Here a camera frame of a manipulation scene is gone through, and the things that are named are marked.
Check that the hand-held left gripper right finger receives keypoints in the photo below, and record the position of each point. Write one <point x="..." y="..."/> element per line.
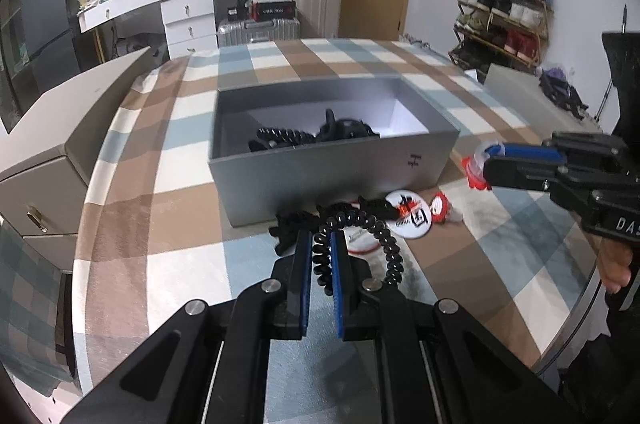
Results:
<point x="339" y="284"/>

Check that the small red white badge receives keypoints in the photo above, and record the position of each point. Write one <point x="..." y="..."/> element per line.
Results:
<point x="440" y="206"/>

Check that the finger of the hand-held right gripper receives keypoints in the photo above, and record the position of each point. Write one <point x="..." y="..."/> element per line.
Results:
<point x="520" y="174"/>
<point x="520" y="150"/>

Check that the large black hair claw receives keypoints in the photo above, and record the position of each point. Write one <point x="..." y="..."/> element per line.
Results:
<point x="350" y="129"/>

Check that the round white printed badge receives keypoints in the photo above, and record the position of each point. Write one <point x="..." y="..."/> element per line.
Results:
<point x="412" y="214"/>

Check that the grey drawer cabinet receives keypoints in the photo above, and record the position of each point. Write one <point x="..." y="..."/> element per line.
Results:
<point x="45" y="184"/>

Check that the black hair clip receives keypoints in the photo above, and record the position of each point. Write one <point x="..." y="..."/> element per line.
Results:
<point x="292" y="226"/>
<point x="375" y="206"/>

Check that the white dressing table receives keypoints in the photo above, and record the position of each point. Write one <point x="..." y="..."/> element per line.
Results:
<point x="187" y="21"/>

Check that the wooden shoe rack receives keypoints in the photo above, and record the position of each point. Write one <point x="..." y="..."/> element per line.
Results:
<point x="545" y="34"/>

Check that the person's right hand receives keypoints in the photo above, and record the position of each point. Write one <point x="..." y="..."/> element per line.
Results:
<point x="615" y="264"/>

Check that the red white plastic charm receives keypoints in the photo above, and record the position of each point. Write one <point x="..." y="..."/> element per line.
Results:
<point x="472" y="176"/>

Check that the grey box lid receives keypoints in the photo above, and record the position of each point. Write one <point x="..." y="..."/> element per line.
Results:
<point x="515" y="89"/>

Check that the red black flat box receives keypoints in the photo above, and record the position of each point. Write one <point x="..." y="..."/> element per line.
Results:
<point x="272" y="10"/>

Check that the person's dark clothing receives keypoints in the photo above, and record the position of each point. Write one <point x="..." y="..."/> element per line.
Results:
<point x="610" y="364"/>

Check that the black fridge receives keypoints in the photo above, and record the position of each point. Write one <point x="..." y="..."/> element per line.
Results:
<point x="50" y="4"/>

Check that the purple black bag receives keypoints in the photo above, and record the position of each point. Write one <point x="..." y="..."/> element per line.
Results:
<point x="560" y="89"/>

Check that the silver cardboard box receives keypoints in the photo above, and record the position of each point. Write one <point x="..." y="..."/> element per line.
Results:
<point x="320" y="184"/>

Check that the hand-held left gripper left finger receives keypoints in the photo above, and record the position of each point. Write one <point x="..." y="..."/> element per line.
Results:
<point x="304" y="284"/>

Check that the green checked blanket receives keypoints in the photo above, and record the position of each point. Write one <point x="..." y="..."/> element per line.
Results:
<point x="30" y="304"/>

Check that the rows of shoes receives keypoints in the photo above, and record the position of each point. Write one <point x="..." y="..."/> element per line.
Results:
<point x="500" y="4"/>

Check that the glass door cabinet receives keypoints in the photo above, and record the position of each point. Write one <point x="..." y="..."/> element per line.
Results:
<point x="10" y="54"/>

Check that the silver suitcase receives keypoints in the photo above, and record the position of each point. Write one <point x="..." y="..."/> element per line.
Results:
<point x="257" y="34"/>

